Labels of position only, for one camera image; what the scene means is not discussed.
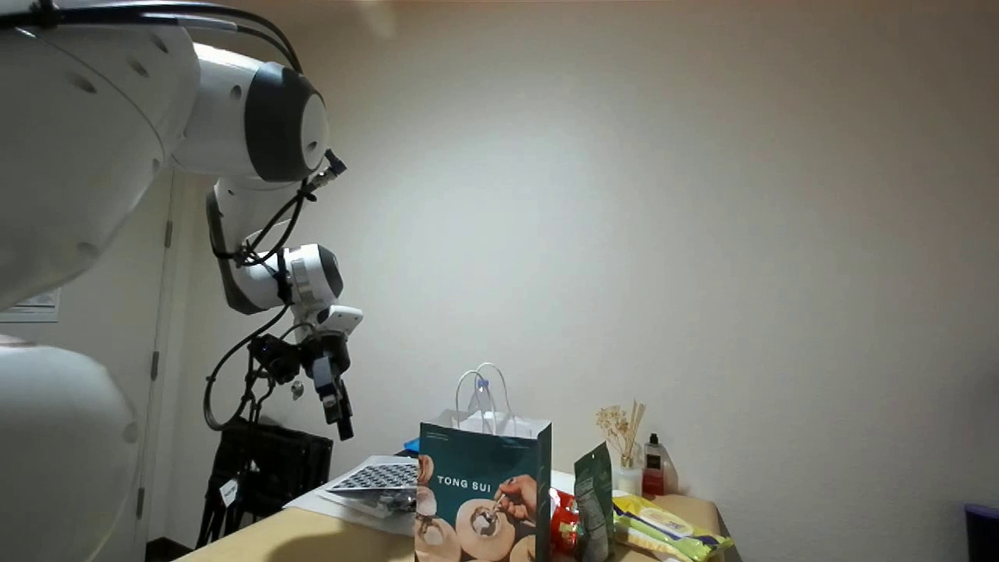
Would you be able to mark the white door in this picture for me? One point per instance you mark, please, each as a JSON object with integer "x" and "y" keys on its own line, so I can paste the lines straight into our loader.
{"x": 165, "y": 346}

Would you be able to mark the dark blue box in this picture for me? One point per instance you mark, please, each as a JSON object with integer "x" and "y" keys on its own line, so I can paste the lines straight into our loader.
{"x": 985, "y": 533}

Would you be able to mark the dark small bottle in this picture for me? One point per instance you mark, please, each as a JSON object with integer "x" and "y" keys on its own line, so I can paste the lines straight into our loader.
{"x": 656, "y": 473}

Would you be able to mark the dark green standing packet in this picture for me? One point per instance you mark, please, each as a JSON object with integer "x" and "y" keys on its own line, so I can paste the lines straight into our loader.
{"x": 593, "y": 505}

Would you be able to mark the yellow green snack packets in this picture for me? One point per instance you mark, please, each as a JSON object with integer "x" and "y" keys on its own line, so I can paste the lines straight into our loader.
{"x": 666, "y": 533}

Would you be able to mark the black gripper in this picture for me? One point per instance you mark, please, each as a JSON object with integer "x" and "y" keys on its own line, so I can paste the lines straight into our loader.
{"x": 325, "y": 374}

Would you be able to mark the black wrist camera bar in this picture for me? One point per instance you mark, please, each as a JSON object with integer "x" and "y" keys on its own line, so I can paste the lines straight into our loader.
{"x": 337, "y": 319}

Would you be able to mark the red snack packet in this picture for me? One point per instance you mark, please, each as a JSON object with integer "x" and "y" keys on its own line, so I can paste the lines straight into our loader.
{"x": 562, "y": 520}

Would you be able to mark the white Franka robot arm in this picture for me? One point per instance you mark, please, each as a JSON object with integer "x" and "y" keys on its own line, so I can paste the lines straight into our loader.
{"x": 82, "y": 134}

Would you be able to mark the white keyboard with dark keys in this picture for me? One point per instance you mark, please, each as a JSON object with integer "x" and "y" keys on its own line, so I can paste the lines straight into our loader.
{"x": 376, "y": 479}

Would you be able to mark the reed diffuser with sticks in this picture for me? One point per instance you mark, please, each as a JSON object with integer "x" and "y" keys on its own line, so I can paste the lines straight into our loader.
{"x": 627, "y": 447}

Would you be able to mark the colourful cardboard box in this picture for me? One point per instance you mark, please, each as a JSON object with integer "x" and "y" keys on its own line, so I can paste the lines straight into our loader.
{"x": 477, "y": 489}

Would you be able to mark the white papers stack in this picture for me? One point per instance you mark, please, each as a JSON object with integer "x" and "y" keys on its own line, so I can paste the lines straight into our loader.
{"x": 348, "y": 505}

